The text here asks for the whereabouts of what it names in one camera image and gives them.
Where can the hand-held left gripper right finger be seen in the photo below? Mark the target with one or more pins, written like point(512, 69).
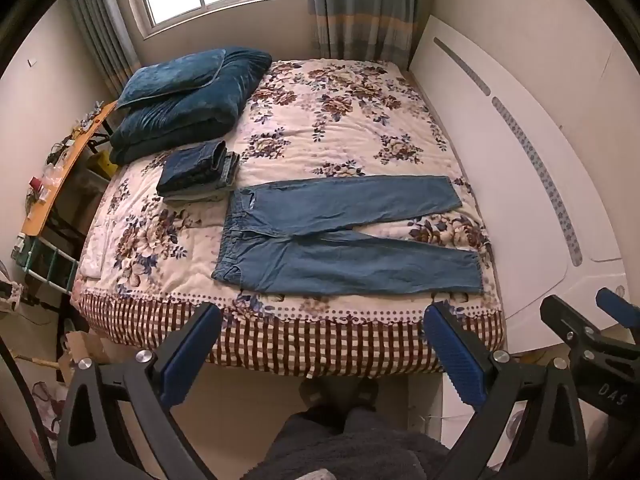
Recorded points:
point(452, 355)

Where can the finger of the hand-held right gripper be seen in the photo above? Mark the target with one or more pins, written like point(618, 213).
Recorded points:
point(585, 332)
point(615, 302)

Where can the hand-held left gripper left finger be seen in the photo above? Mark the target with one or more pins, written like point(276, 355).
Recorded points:
point(192, 345)

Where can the blue denim pants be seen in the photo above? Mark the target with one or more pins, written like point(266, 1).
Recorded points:
point(350, 265)

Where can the dark slipper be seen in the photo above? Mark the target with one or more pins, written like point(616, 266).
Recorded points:
point(320, 392)
point(365, 391)

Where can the cardboard box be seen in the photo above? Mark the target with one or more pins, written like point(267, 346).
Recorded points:
point(82, 355)

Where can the person's legs in dark trousers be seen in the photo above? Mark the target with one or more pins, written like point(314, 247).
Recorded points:
point(340, 445)

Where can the pink floral bag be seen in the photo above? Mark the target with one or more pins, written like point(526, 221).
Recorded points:
point(47, 407)

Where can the teal metal rack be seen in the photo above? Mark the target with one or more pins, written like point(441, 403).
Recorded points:
point(47, 260)

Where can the dark blue folded jeans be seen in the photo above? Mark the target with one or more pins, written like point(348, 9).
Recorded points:
point(187, 170)

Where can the clear plastic storage box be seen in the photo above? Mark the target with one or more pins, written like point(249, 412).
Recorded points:
point(92, 192)

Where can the yellow box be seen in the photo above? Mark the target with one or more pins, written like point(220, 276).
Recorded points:
point(103, 164)

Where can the white headboard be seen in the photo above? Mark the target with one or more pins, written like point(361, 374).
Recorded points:
point(500, 135)

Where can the wooden desk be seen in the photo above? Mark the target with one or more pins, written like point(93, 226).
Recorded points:
point(55, 185)

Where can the red cup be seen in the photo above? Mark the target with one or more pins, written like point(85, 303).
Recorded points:
point(35, 181)

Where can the blue folded quilt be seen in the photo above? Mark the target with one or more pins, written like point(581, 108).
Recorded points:
point(200, 112)

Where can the assorted small desk items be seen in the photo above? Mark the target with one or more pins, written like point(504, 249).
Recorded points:
point(85, 122)

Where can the floral bedspread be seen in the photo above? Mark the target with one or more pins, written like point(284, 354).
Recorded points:
point(325, 125)

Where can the blue velvet pillow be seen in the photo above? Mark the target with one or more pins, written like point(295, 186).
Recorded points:
point(170, 77)

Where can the grey striped curtain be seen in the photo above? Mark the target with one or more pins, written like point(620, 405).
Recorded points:
point(365, 10)
point(105, 35)

